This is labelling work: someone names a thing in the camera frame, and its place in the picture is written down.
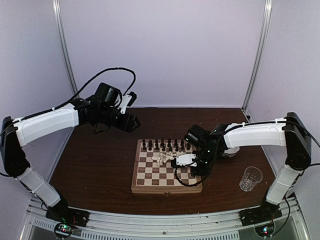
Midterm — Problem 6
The right aluminium corner post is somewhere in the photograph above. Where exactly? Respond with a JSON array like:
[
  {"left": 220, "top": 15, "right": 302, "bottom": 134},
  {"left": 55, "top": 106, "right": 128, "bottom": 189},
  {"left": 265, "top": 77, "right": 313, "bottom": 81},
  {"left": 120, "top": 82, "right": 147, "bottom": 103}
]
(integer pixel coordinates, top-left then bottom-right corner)
[{"left": 241, "top": 0, "right": 273, "bottom": 115}]

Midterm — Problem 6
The white scalloped bowl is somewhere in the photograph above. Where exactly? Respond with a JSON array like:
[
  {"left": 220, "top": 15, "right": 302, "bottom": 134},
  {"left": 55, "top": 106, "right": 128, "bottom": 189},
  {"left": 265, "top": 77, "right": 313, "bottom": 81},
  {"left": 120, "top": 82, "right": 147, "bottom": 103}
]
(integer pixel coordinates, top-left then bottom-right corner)
[{"left": 220, "top": 147, "right": 240, "bottom": 158}]

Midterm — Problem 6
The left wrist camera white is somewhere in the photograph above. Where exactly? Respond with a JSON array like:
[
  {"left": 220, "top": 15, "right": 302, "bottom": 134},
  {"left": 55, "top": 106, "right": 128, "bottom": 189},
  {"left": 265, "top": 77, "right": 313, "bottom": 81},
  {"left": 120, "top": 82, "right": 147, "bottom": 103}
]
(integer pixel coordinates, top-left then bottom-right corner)
[{"left": 117, "top": 91, "right": 137, "bottom": 115}]

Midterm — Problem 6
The white queen chess piece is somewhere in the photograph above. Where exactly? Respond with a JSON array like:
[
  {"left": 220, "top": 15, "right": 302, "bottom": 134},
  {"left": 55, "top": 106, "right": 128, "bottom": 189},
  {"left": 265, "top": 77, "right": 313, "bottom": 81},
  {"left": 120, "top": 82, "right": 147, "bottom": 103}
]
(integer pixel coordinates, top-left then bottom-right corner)
[{"left": 156, "top": 155, "right": 167, "bottom": 167}]

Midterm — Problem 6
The dark rook far piece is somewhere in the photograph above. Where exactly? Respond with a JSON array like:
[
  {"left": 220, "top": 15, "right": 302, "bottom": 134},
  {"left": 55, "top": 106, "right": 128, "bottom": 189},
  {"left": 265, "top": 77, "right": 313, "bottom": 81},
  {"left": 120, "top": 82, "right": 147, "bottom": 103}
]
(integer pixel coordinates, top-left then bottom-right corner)
[{"left": 142, "top": 139, "right": 147, "bottom": 151}]

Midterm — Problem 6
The aluminium front rail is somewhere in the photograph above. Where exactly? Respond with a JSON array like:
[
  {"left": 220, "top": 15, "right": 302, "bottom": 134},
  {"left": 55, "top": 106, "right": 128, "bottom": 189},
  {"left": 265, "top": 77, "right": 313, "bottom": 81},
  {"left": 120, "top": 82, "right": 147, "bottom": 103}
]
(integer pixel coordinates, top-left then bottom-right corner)
[{"left": 18, "top": 197, "right": 311, "bottom": 240}]

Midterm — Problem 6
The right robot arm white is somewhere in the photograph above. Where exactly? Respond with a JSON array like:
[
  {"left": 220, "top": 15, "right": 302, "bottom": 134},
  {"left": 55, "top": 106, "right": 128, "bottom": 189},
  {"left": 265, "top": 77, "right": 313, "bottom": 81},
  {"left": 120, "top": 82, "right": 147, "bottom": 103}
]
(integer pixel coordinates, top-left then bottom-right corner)
[{"left": 176, "top": 112, "right": 318, "bottom": 221}]

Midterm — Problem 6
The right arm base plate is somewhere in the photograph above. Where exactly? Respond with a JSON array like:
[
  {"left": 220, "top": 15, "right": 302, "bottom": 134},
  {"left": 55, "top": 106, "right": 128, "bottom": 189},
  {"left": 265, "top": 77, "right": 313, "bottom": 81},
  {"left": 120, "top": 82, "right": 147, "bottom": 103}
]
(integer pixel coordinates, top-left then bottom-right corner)
[{"left": 239, "top": 207, "right": 282, "bottom": 227}]

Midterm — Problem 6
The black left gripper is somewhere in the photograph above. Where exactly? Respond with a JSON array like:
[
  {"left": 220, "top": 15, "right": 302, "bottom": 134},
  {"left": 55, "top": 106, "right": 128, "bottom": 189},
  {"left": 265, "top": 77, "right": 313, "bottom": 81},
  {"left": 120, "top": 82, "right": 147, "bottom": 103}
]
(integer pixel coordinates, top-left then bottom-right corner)
[{"left": 98, "top": 106, "right": 141, "bottom": 133}]

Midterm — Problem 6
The clear plastic cup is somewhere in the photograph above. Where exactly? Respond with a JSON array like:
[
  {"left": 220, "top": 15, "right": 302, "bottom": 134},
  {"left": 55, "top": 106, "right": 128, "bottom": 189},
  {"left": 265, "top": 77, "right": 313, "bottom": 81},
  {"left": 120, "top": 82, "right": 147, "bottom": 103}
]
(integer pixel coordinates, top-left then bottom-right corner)
[{"left": 239, "top": 166, "right": 263, "bottom": 192}]

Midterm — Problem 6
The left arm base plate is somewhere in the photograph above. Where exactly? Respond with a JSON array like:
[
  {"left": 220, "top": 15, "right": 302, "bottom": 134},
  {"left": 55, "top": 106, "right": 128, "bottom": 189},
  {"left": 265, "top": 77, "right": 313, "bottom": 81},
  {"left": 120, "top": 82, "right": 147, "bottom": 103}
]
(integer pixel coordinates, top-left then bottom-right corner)
[{"left": 45, "top": 201, "right": 89, "bottom": 227}]

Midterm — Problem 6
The aluminium corner post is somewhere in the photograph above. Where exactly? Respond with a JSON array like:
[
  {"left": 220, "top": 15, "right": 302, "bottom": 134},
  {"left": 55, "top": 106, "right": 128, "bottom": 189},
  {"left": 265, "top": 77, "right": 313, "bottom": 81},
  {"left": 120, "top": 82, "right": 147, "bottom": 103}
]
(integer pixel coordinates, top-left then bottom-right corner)
[
  {"left": 52, "top": 0, "right": 79, "bottom": 105},
  {"left": 241, "top": 0, "right": 273, "bottom": 115}
]

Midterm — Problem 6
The wooden chess board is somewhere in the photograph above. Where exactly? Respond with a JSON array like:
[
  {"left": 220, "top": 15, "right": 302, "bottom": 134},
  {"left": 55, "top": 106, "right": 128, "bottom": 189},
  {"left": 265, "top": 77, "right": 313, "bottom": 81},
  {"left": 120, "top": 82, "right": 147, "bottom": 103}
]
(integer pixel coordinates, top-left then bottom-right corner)
[{"left": 131, "top": 138, "right": 203, "bottom": 195}]

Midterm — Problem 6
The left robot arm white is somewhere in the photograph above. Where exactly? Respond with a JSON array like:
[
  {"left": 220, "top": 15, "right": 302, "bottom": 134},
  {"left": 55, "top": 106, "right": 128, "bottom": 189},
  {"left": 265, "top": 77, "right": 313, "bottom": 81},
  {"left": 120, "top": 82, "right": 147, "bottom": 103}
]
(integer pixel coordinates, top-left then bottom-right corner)
[{"left": 0, "top": 82, "right": 141, "bottom": 222}]

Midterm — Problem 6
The left aluminium corner post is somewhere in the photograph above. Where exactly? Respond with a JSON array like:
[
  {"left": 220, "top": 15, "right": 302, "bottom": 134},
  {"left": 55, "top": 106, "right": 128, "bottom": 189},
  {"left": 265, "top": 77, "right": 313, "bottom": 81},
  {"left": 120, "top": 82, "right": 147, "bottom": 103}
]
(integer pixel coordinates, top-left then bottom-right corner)
[{"left": 52, "top": 0, "right": 79, "bottom": 105}]

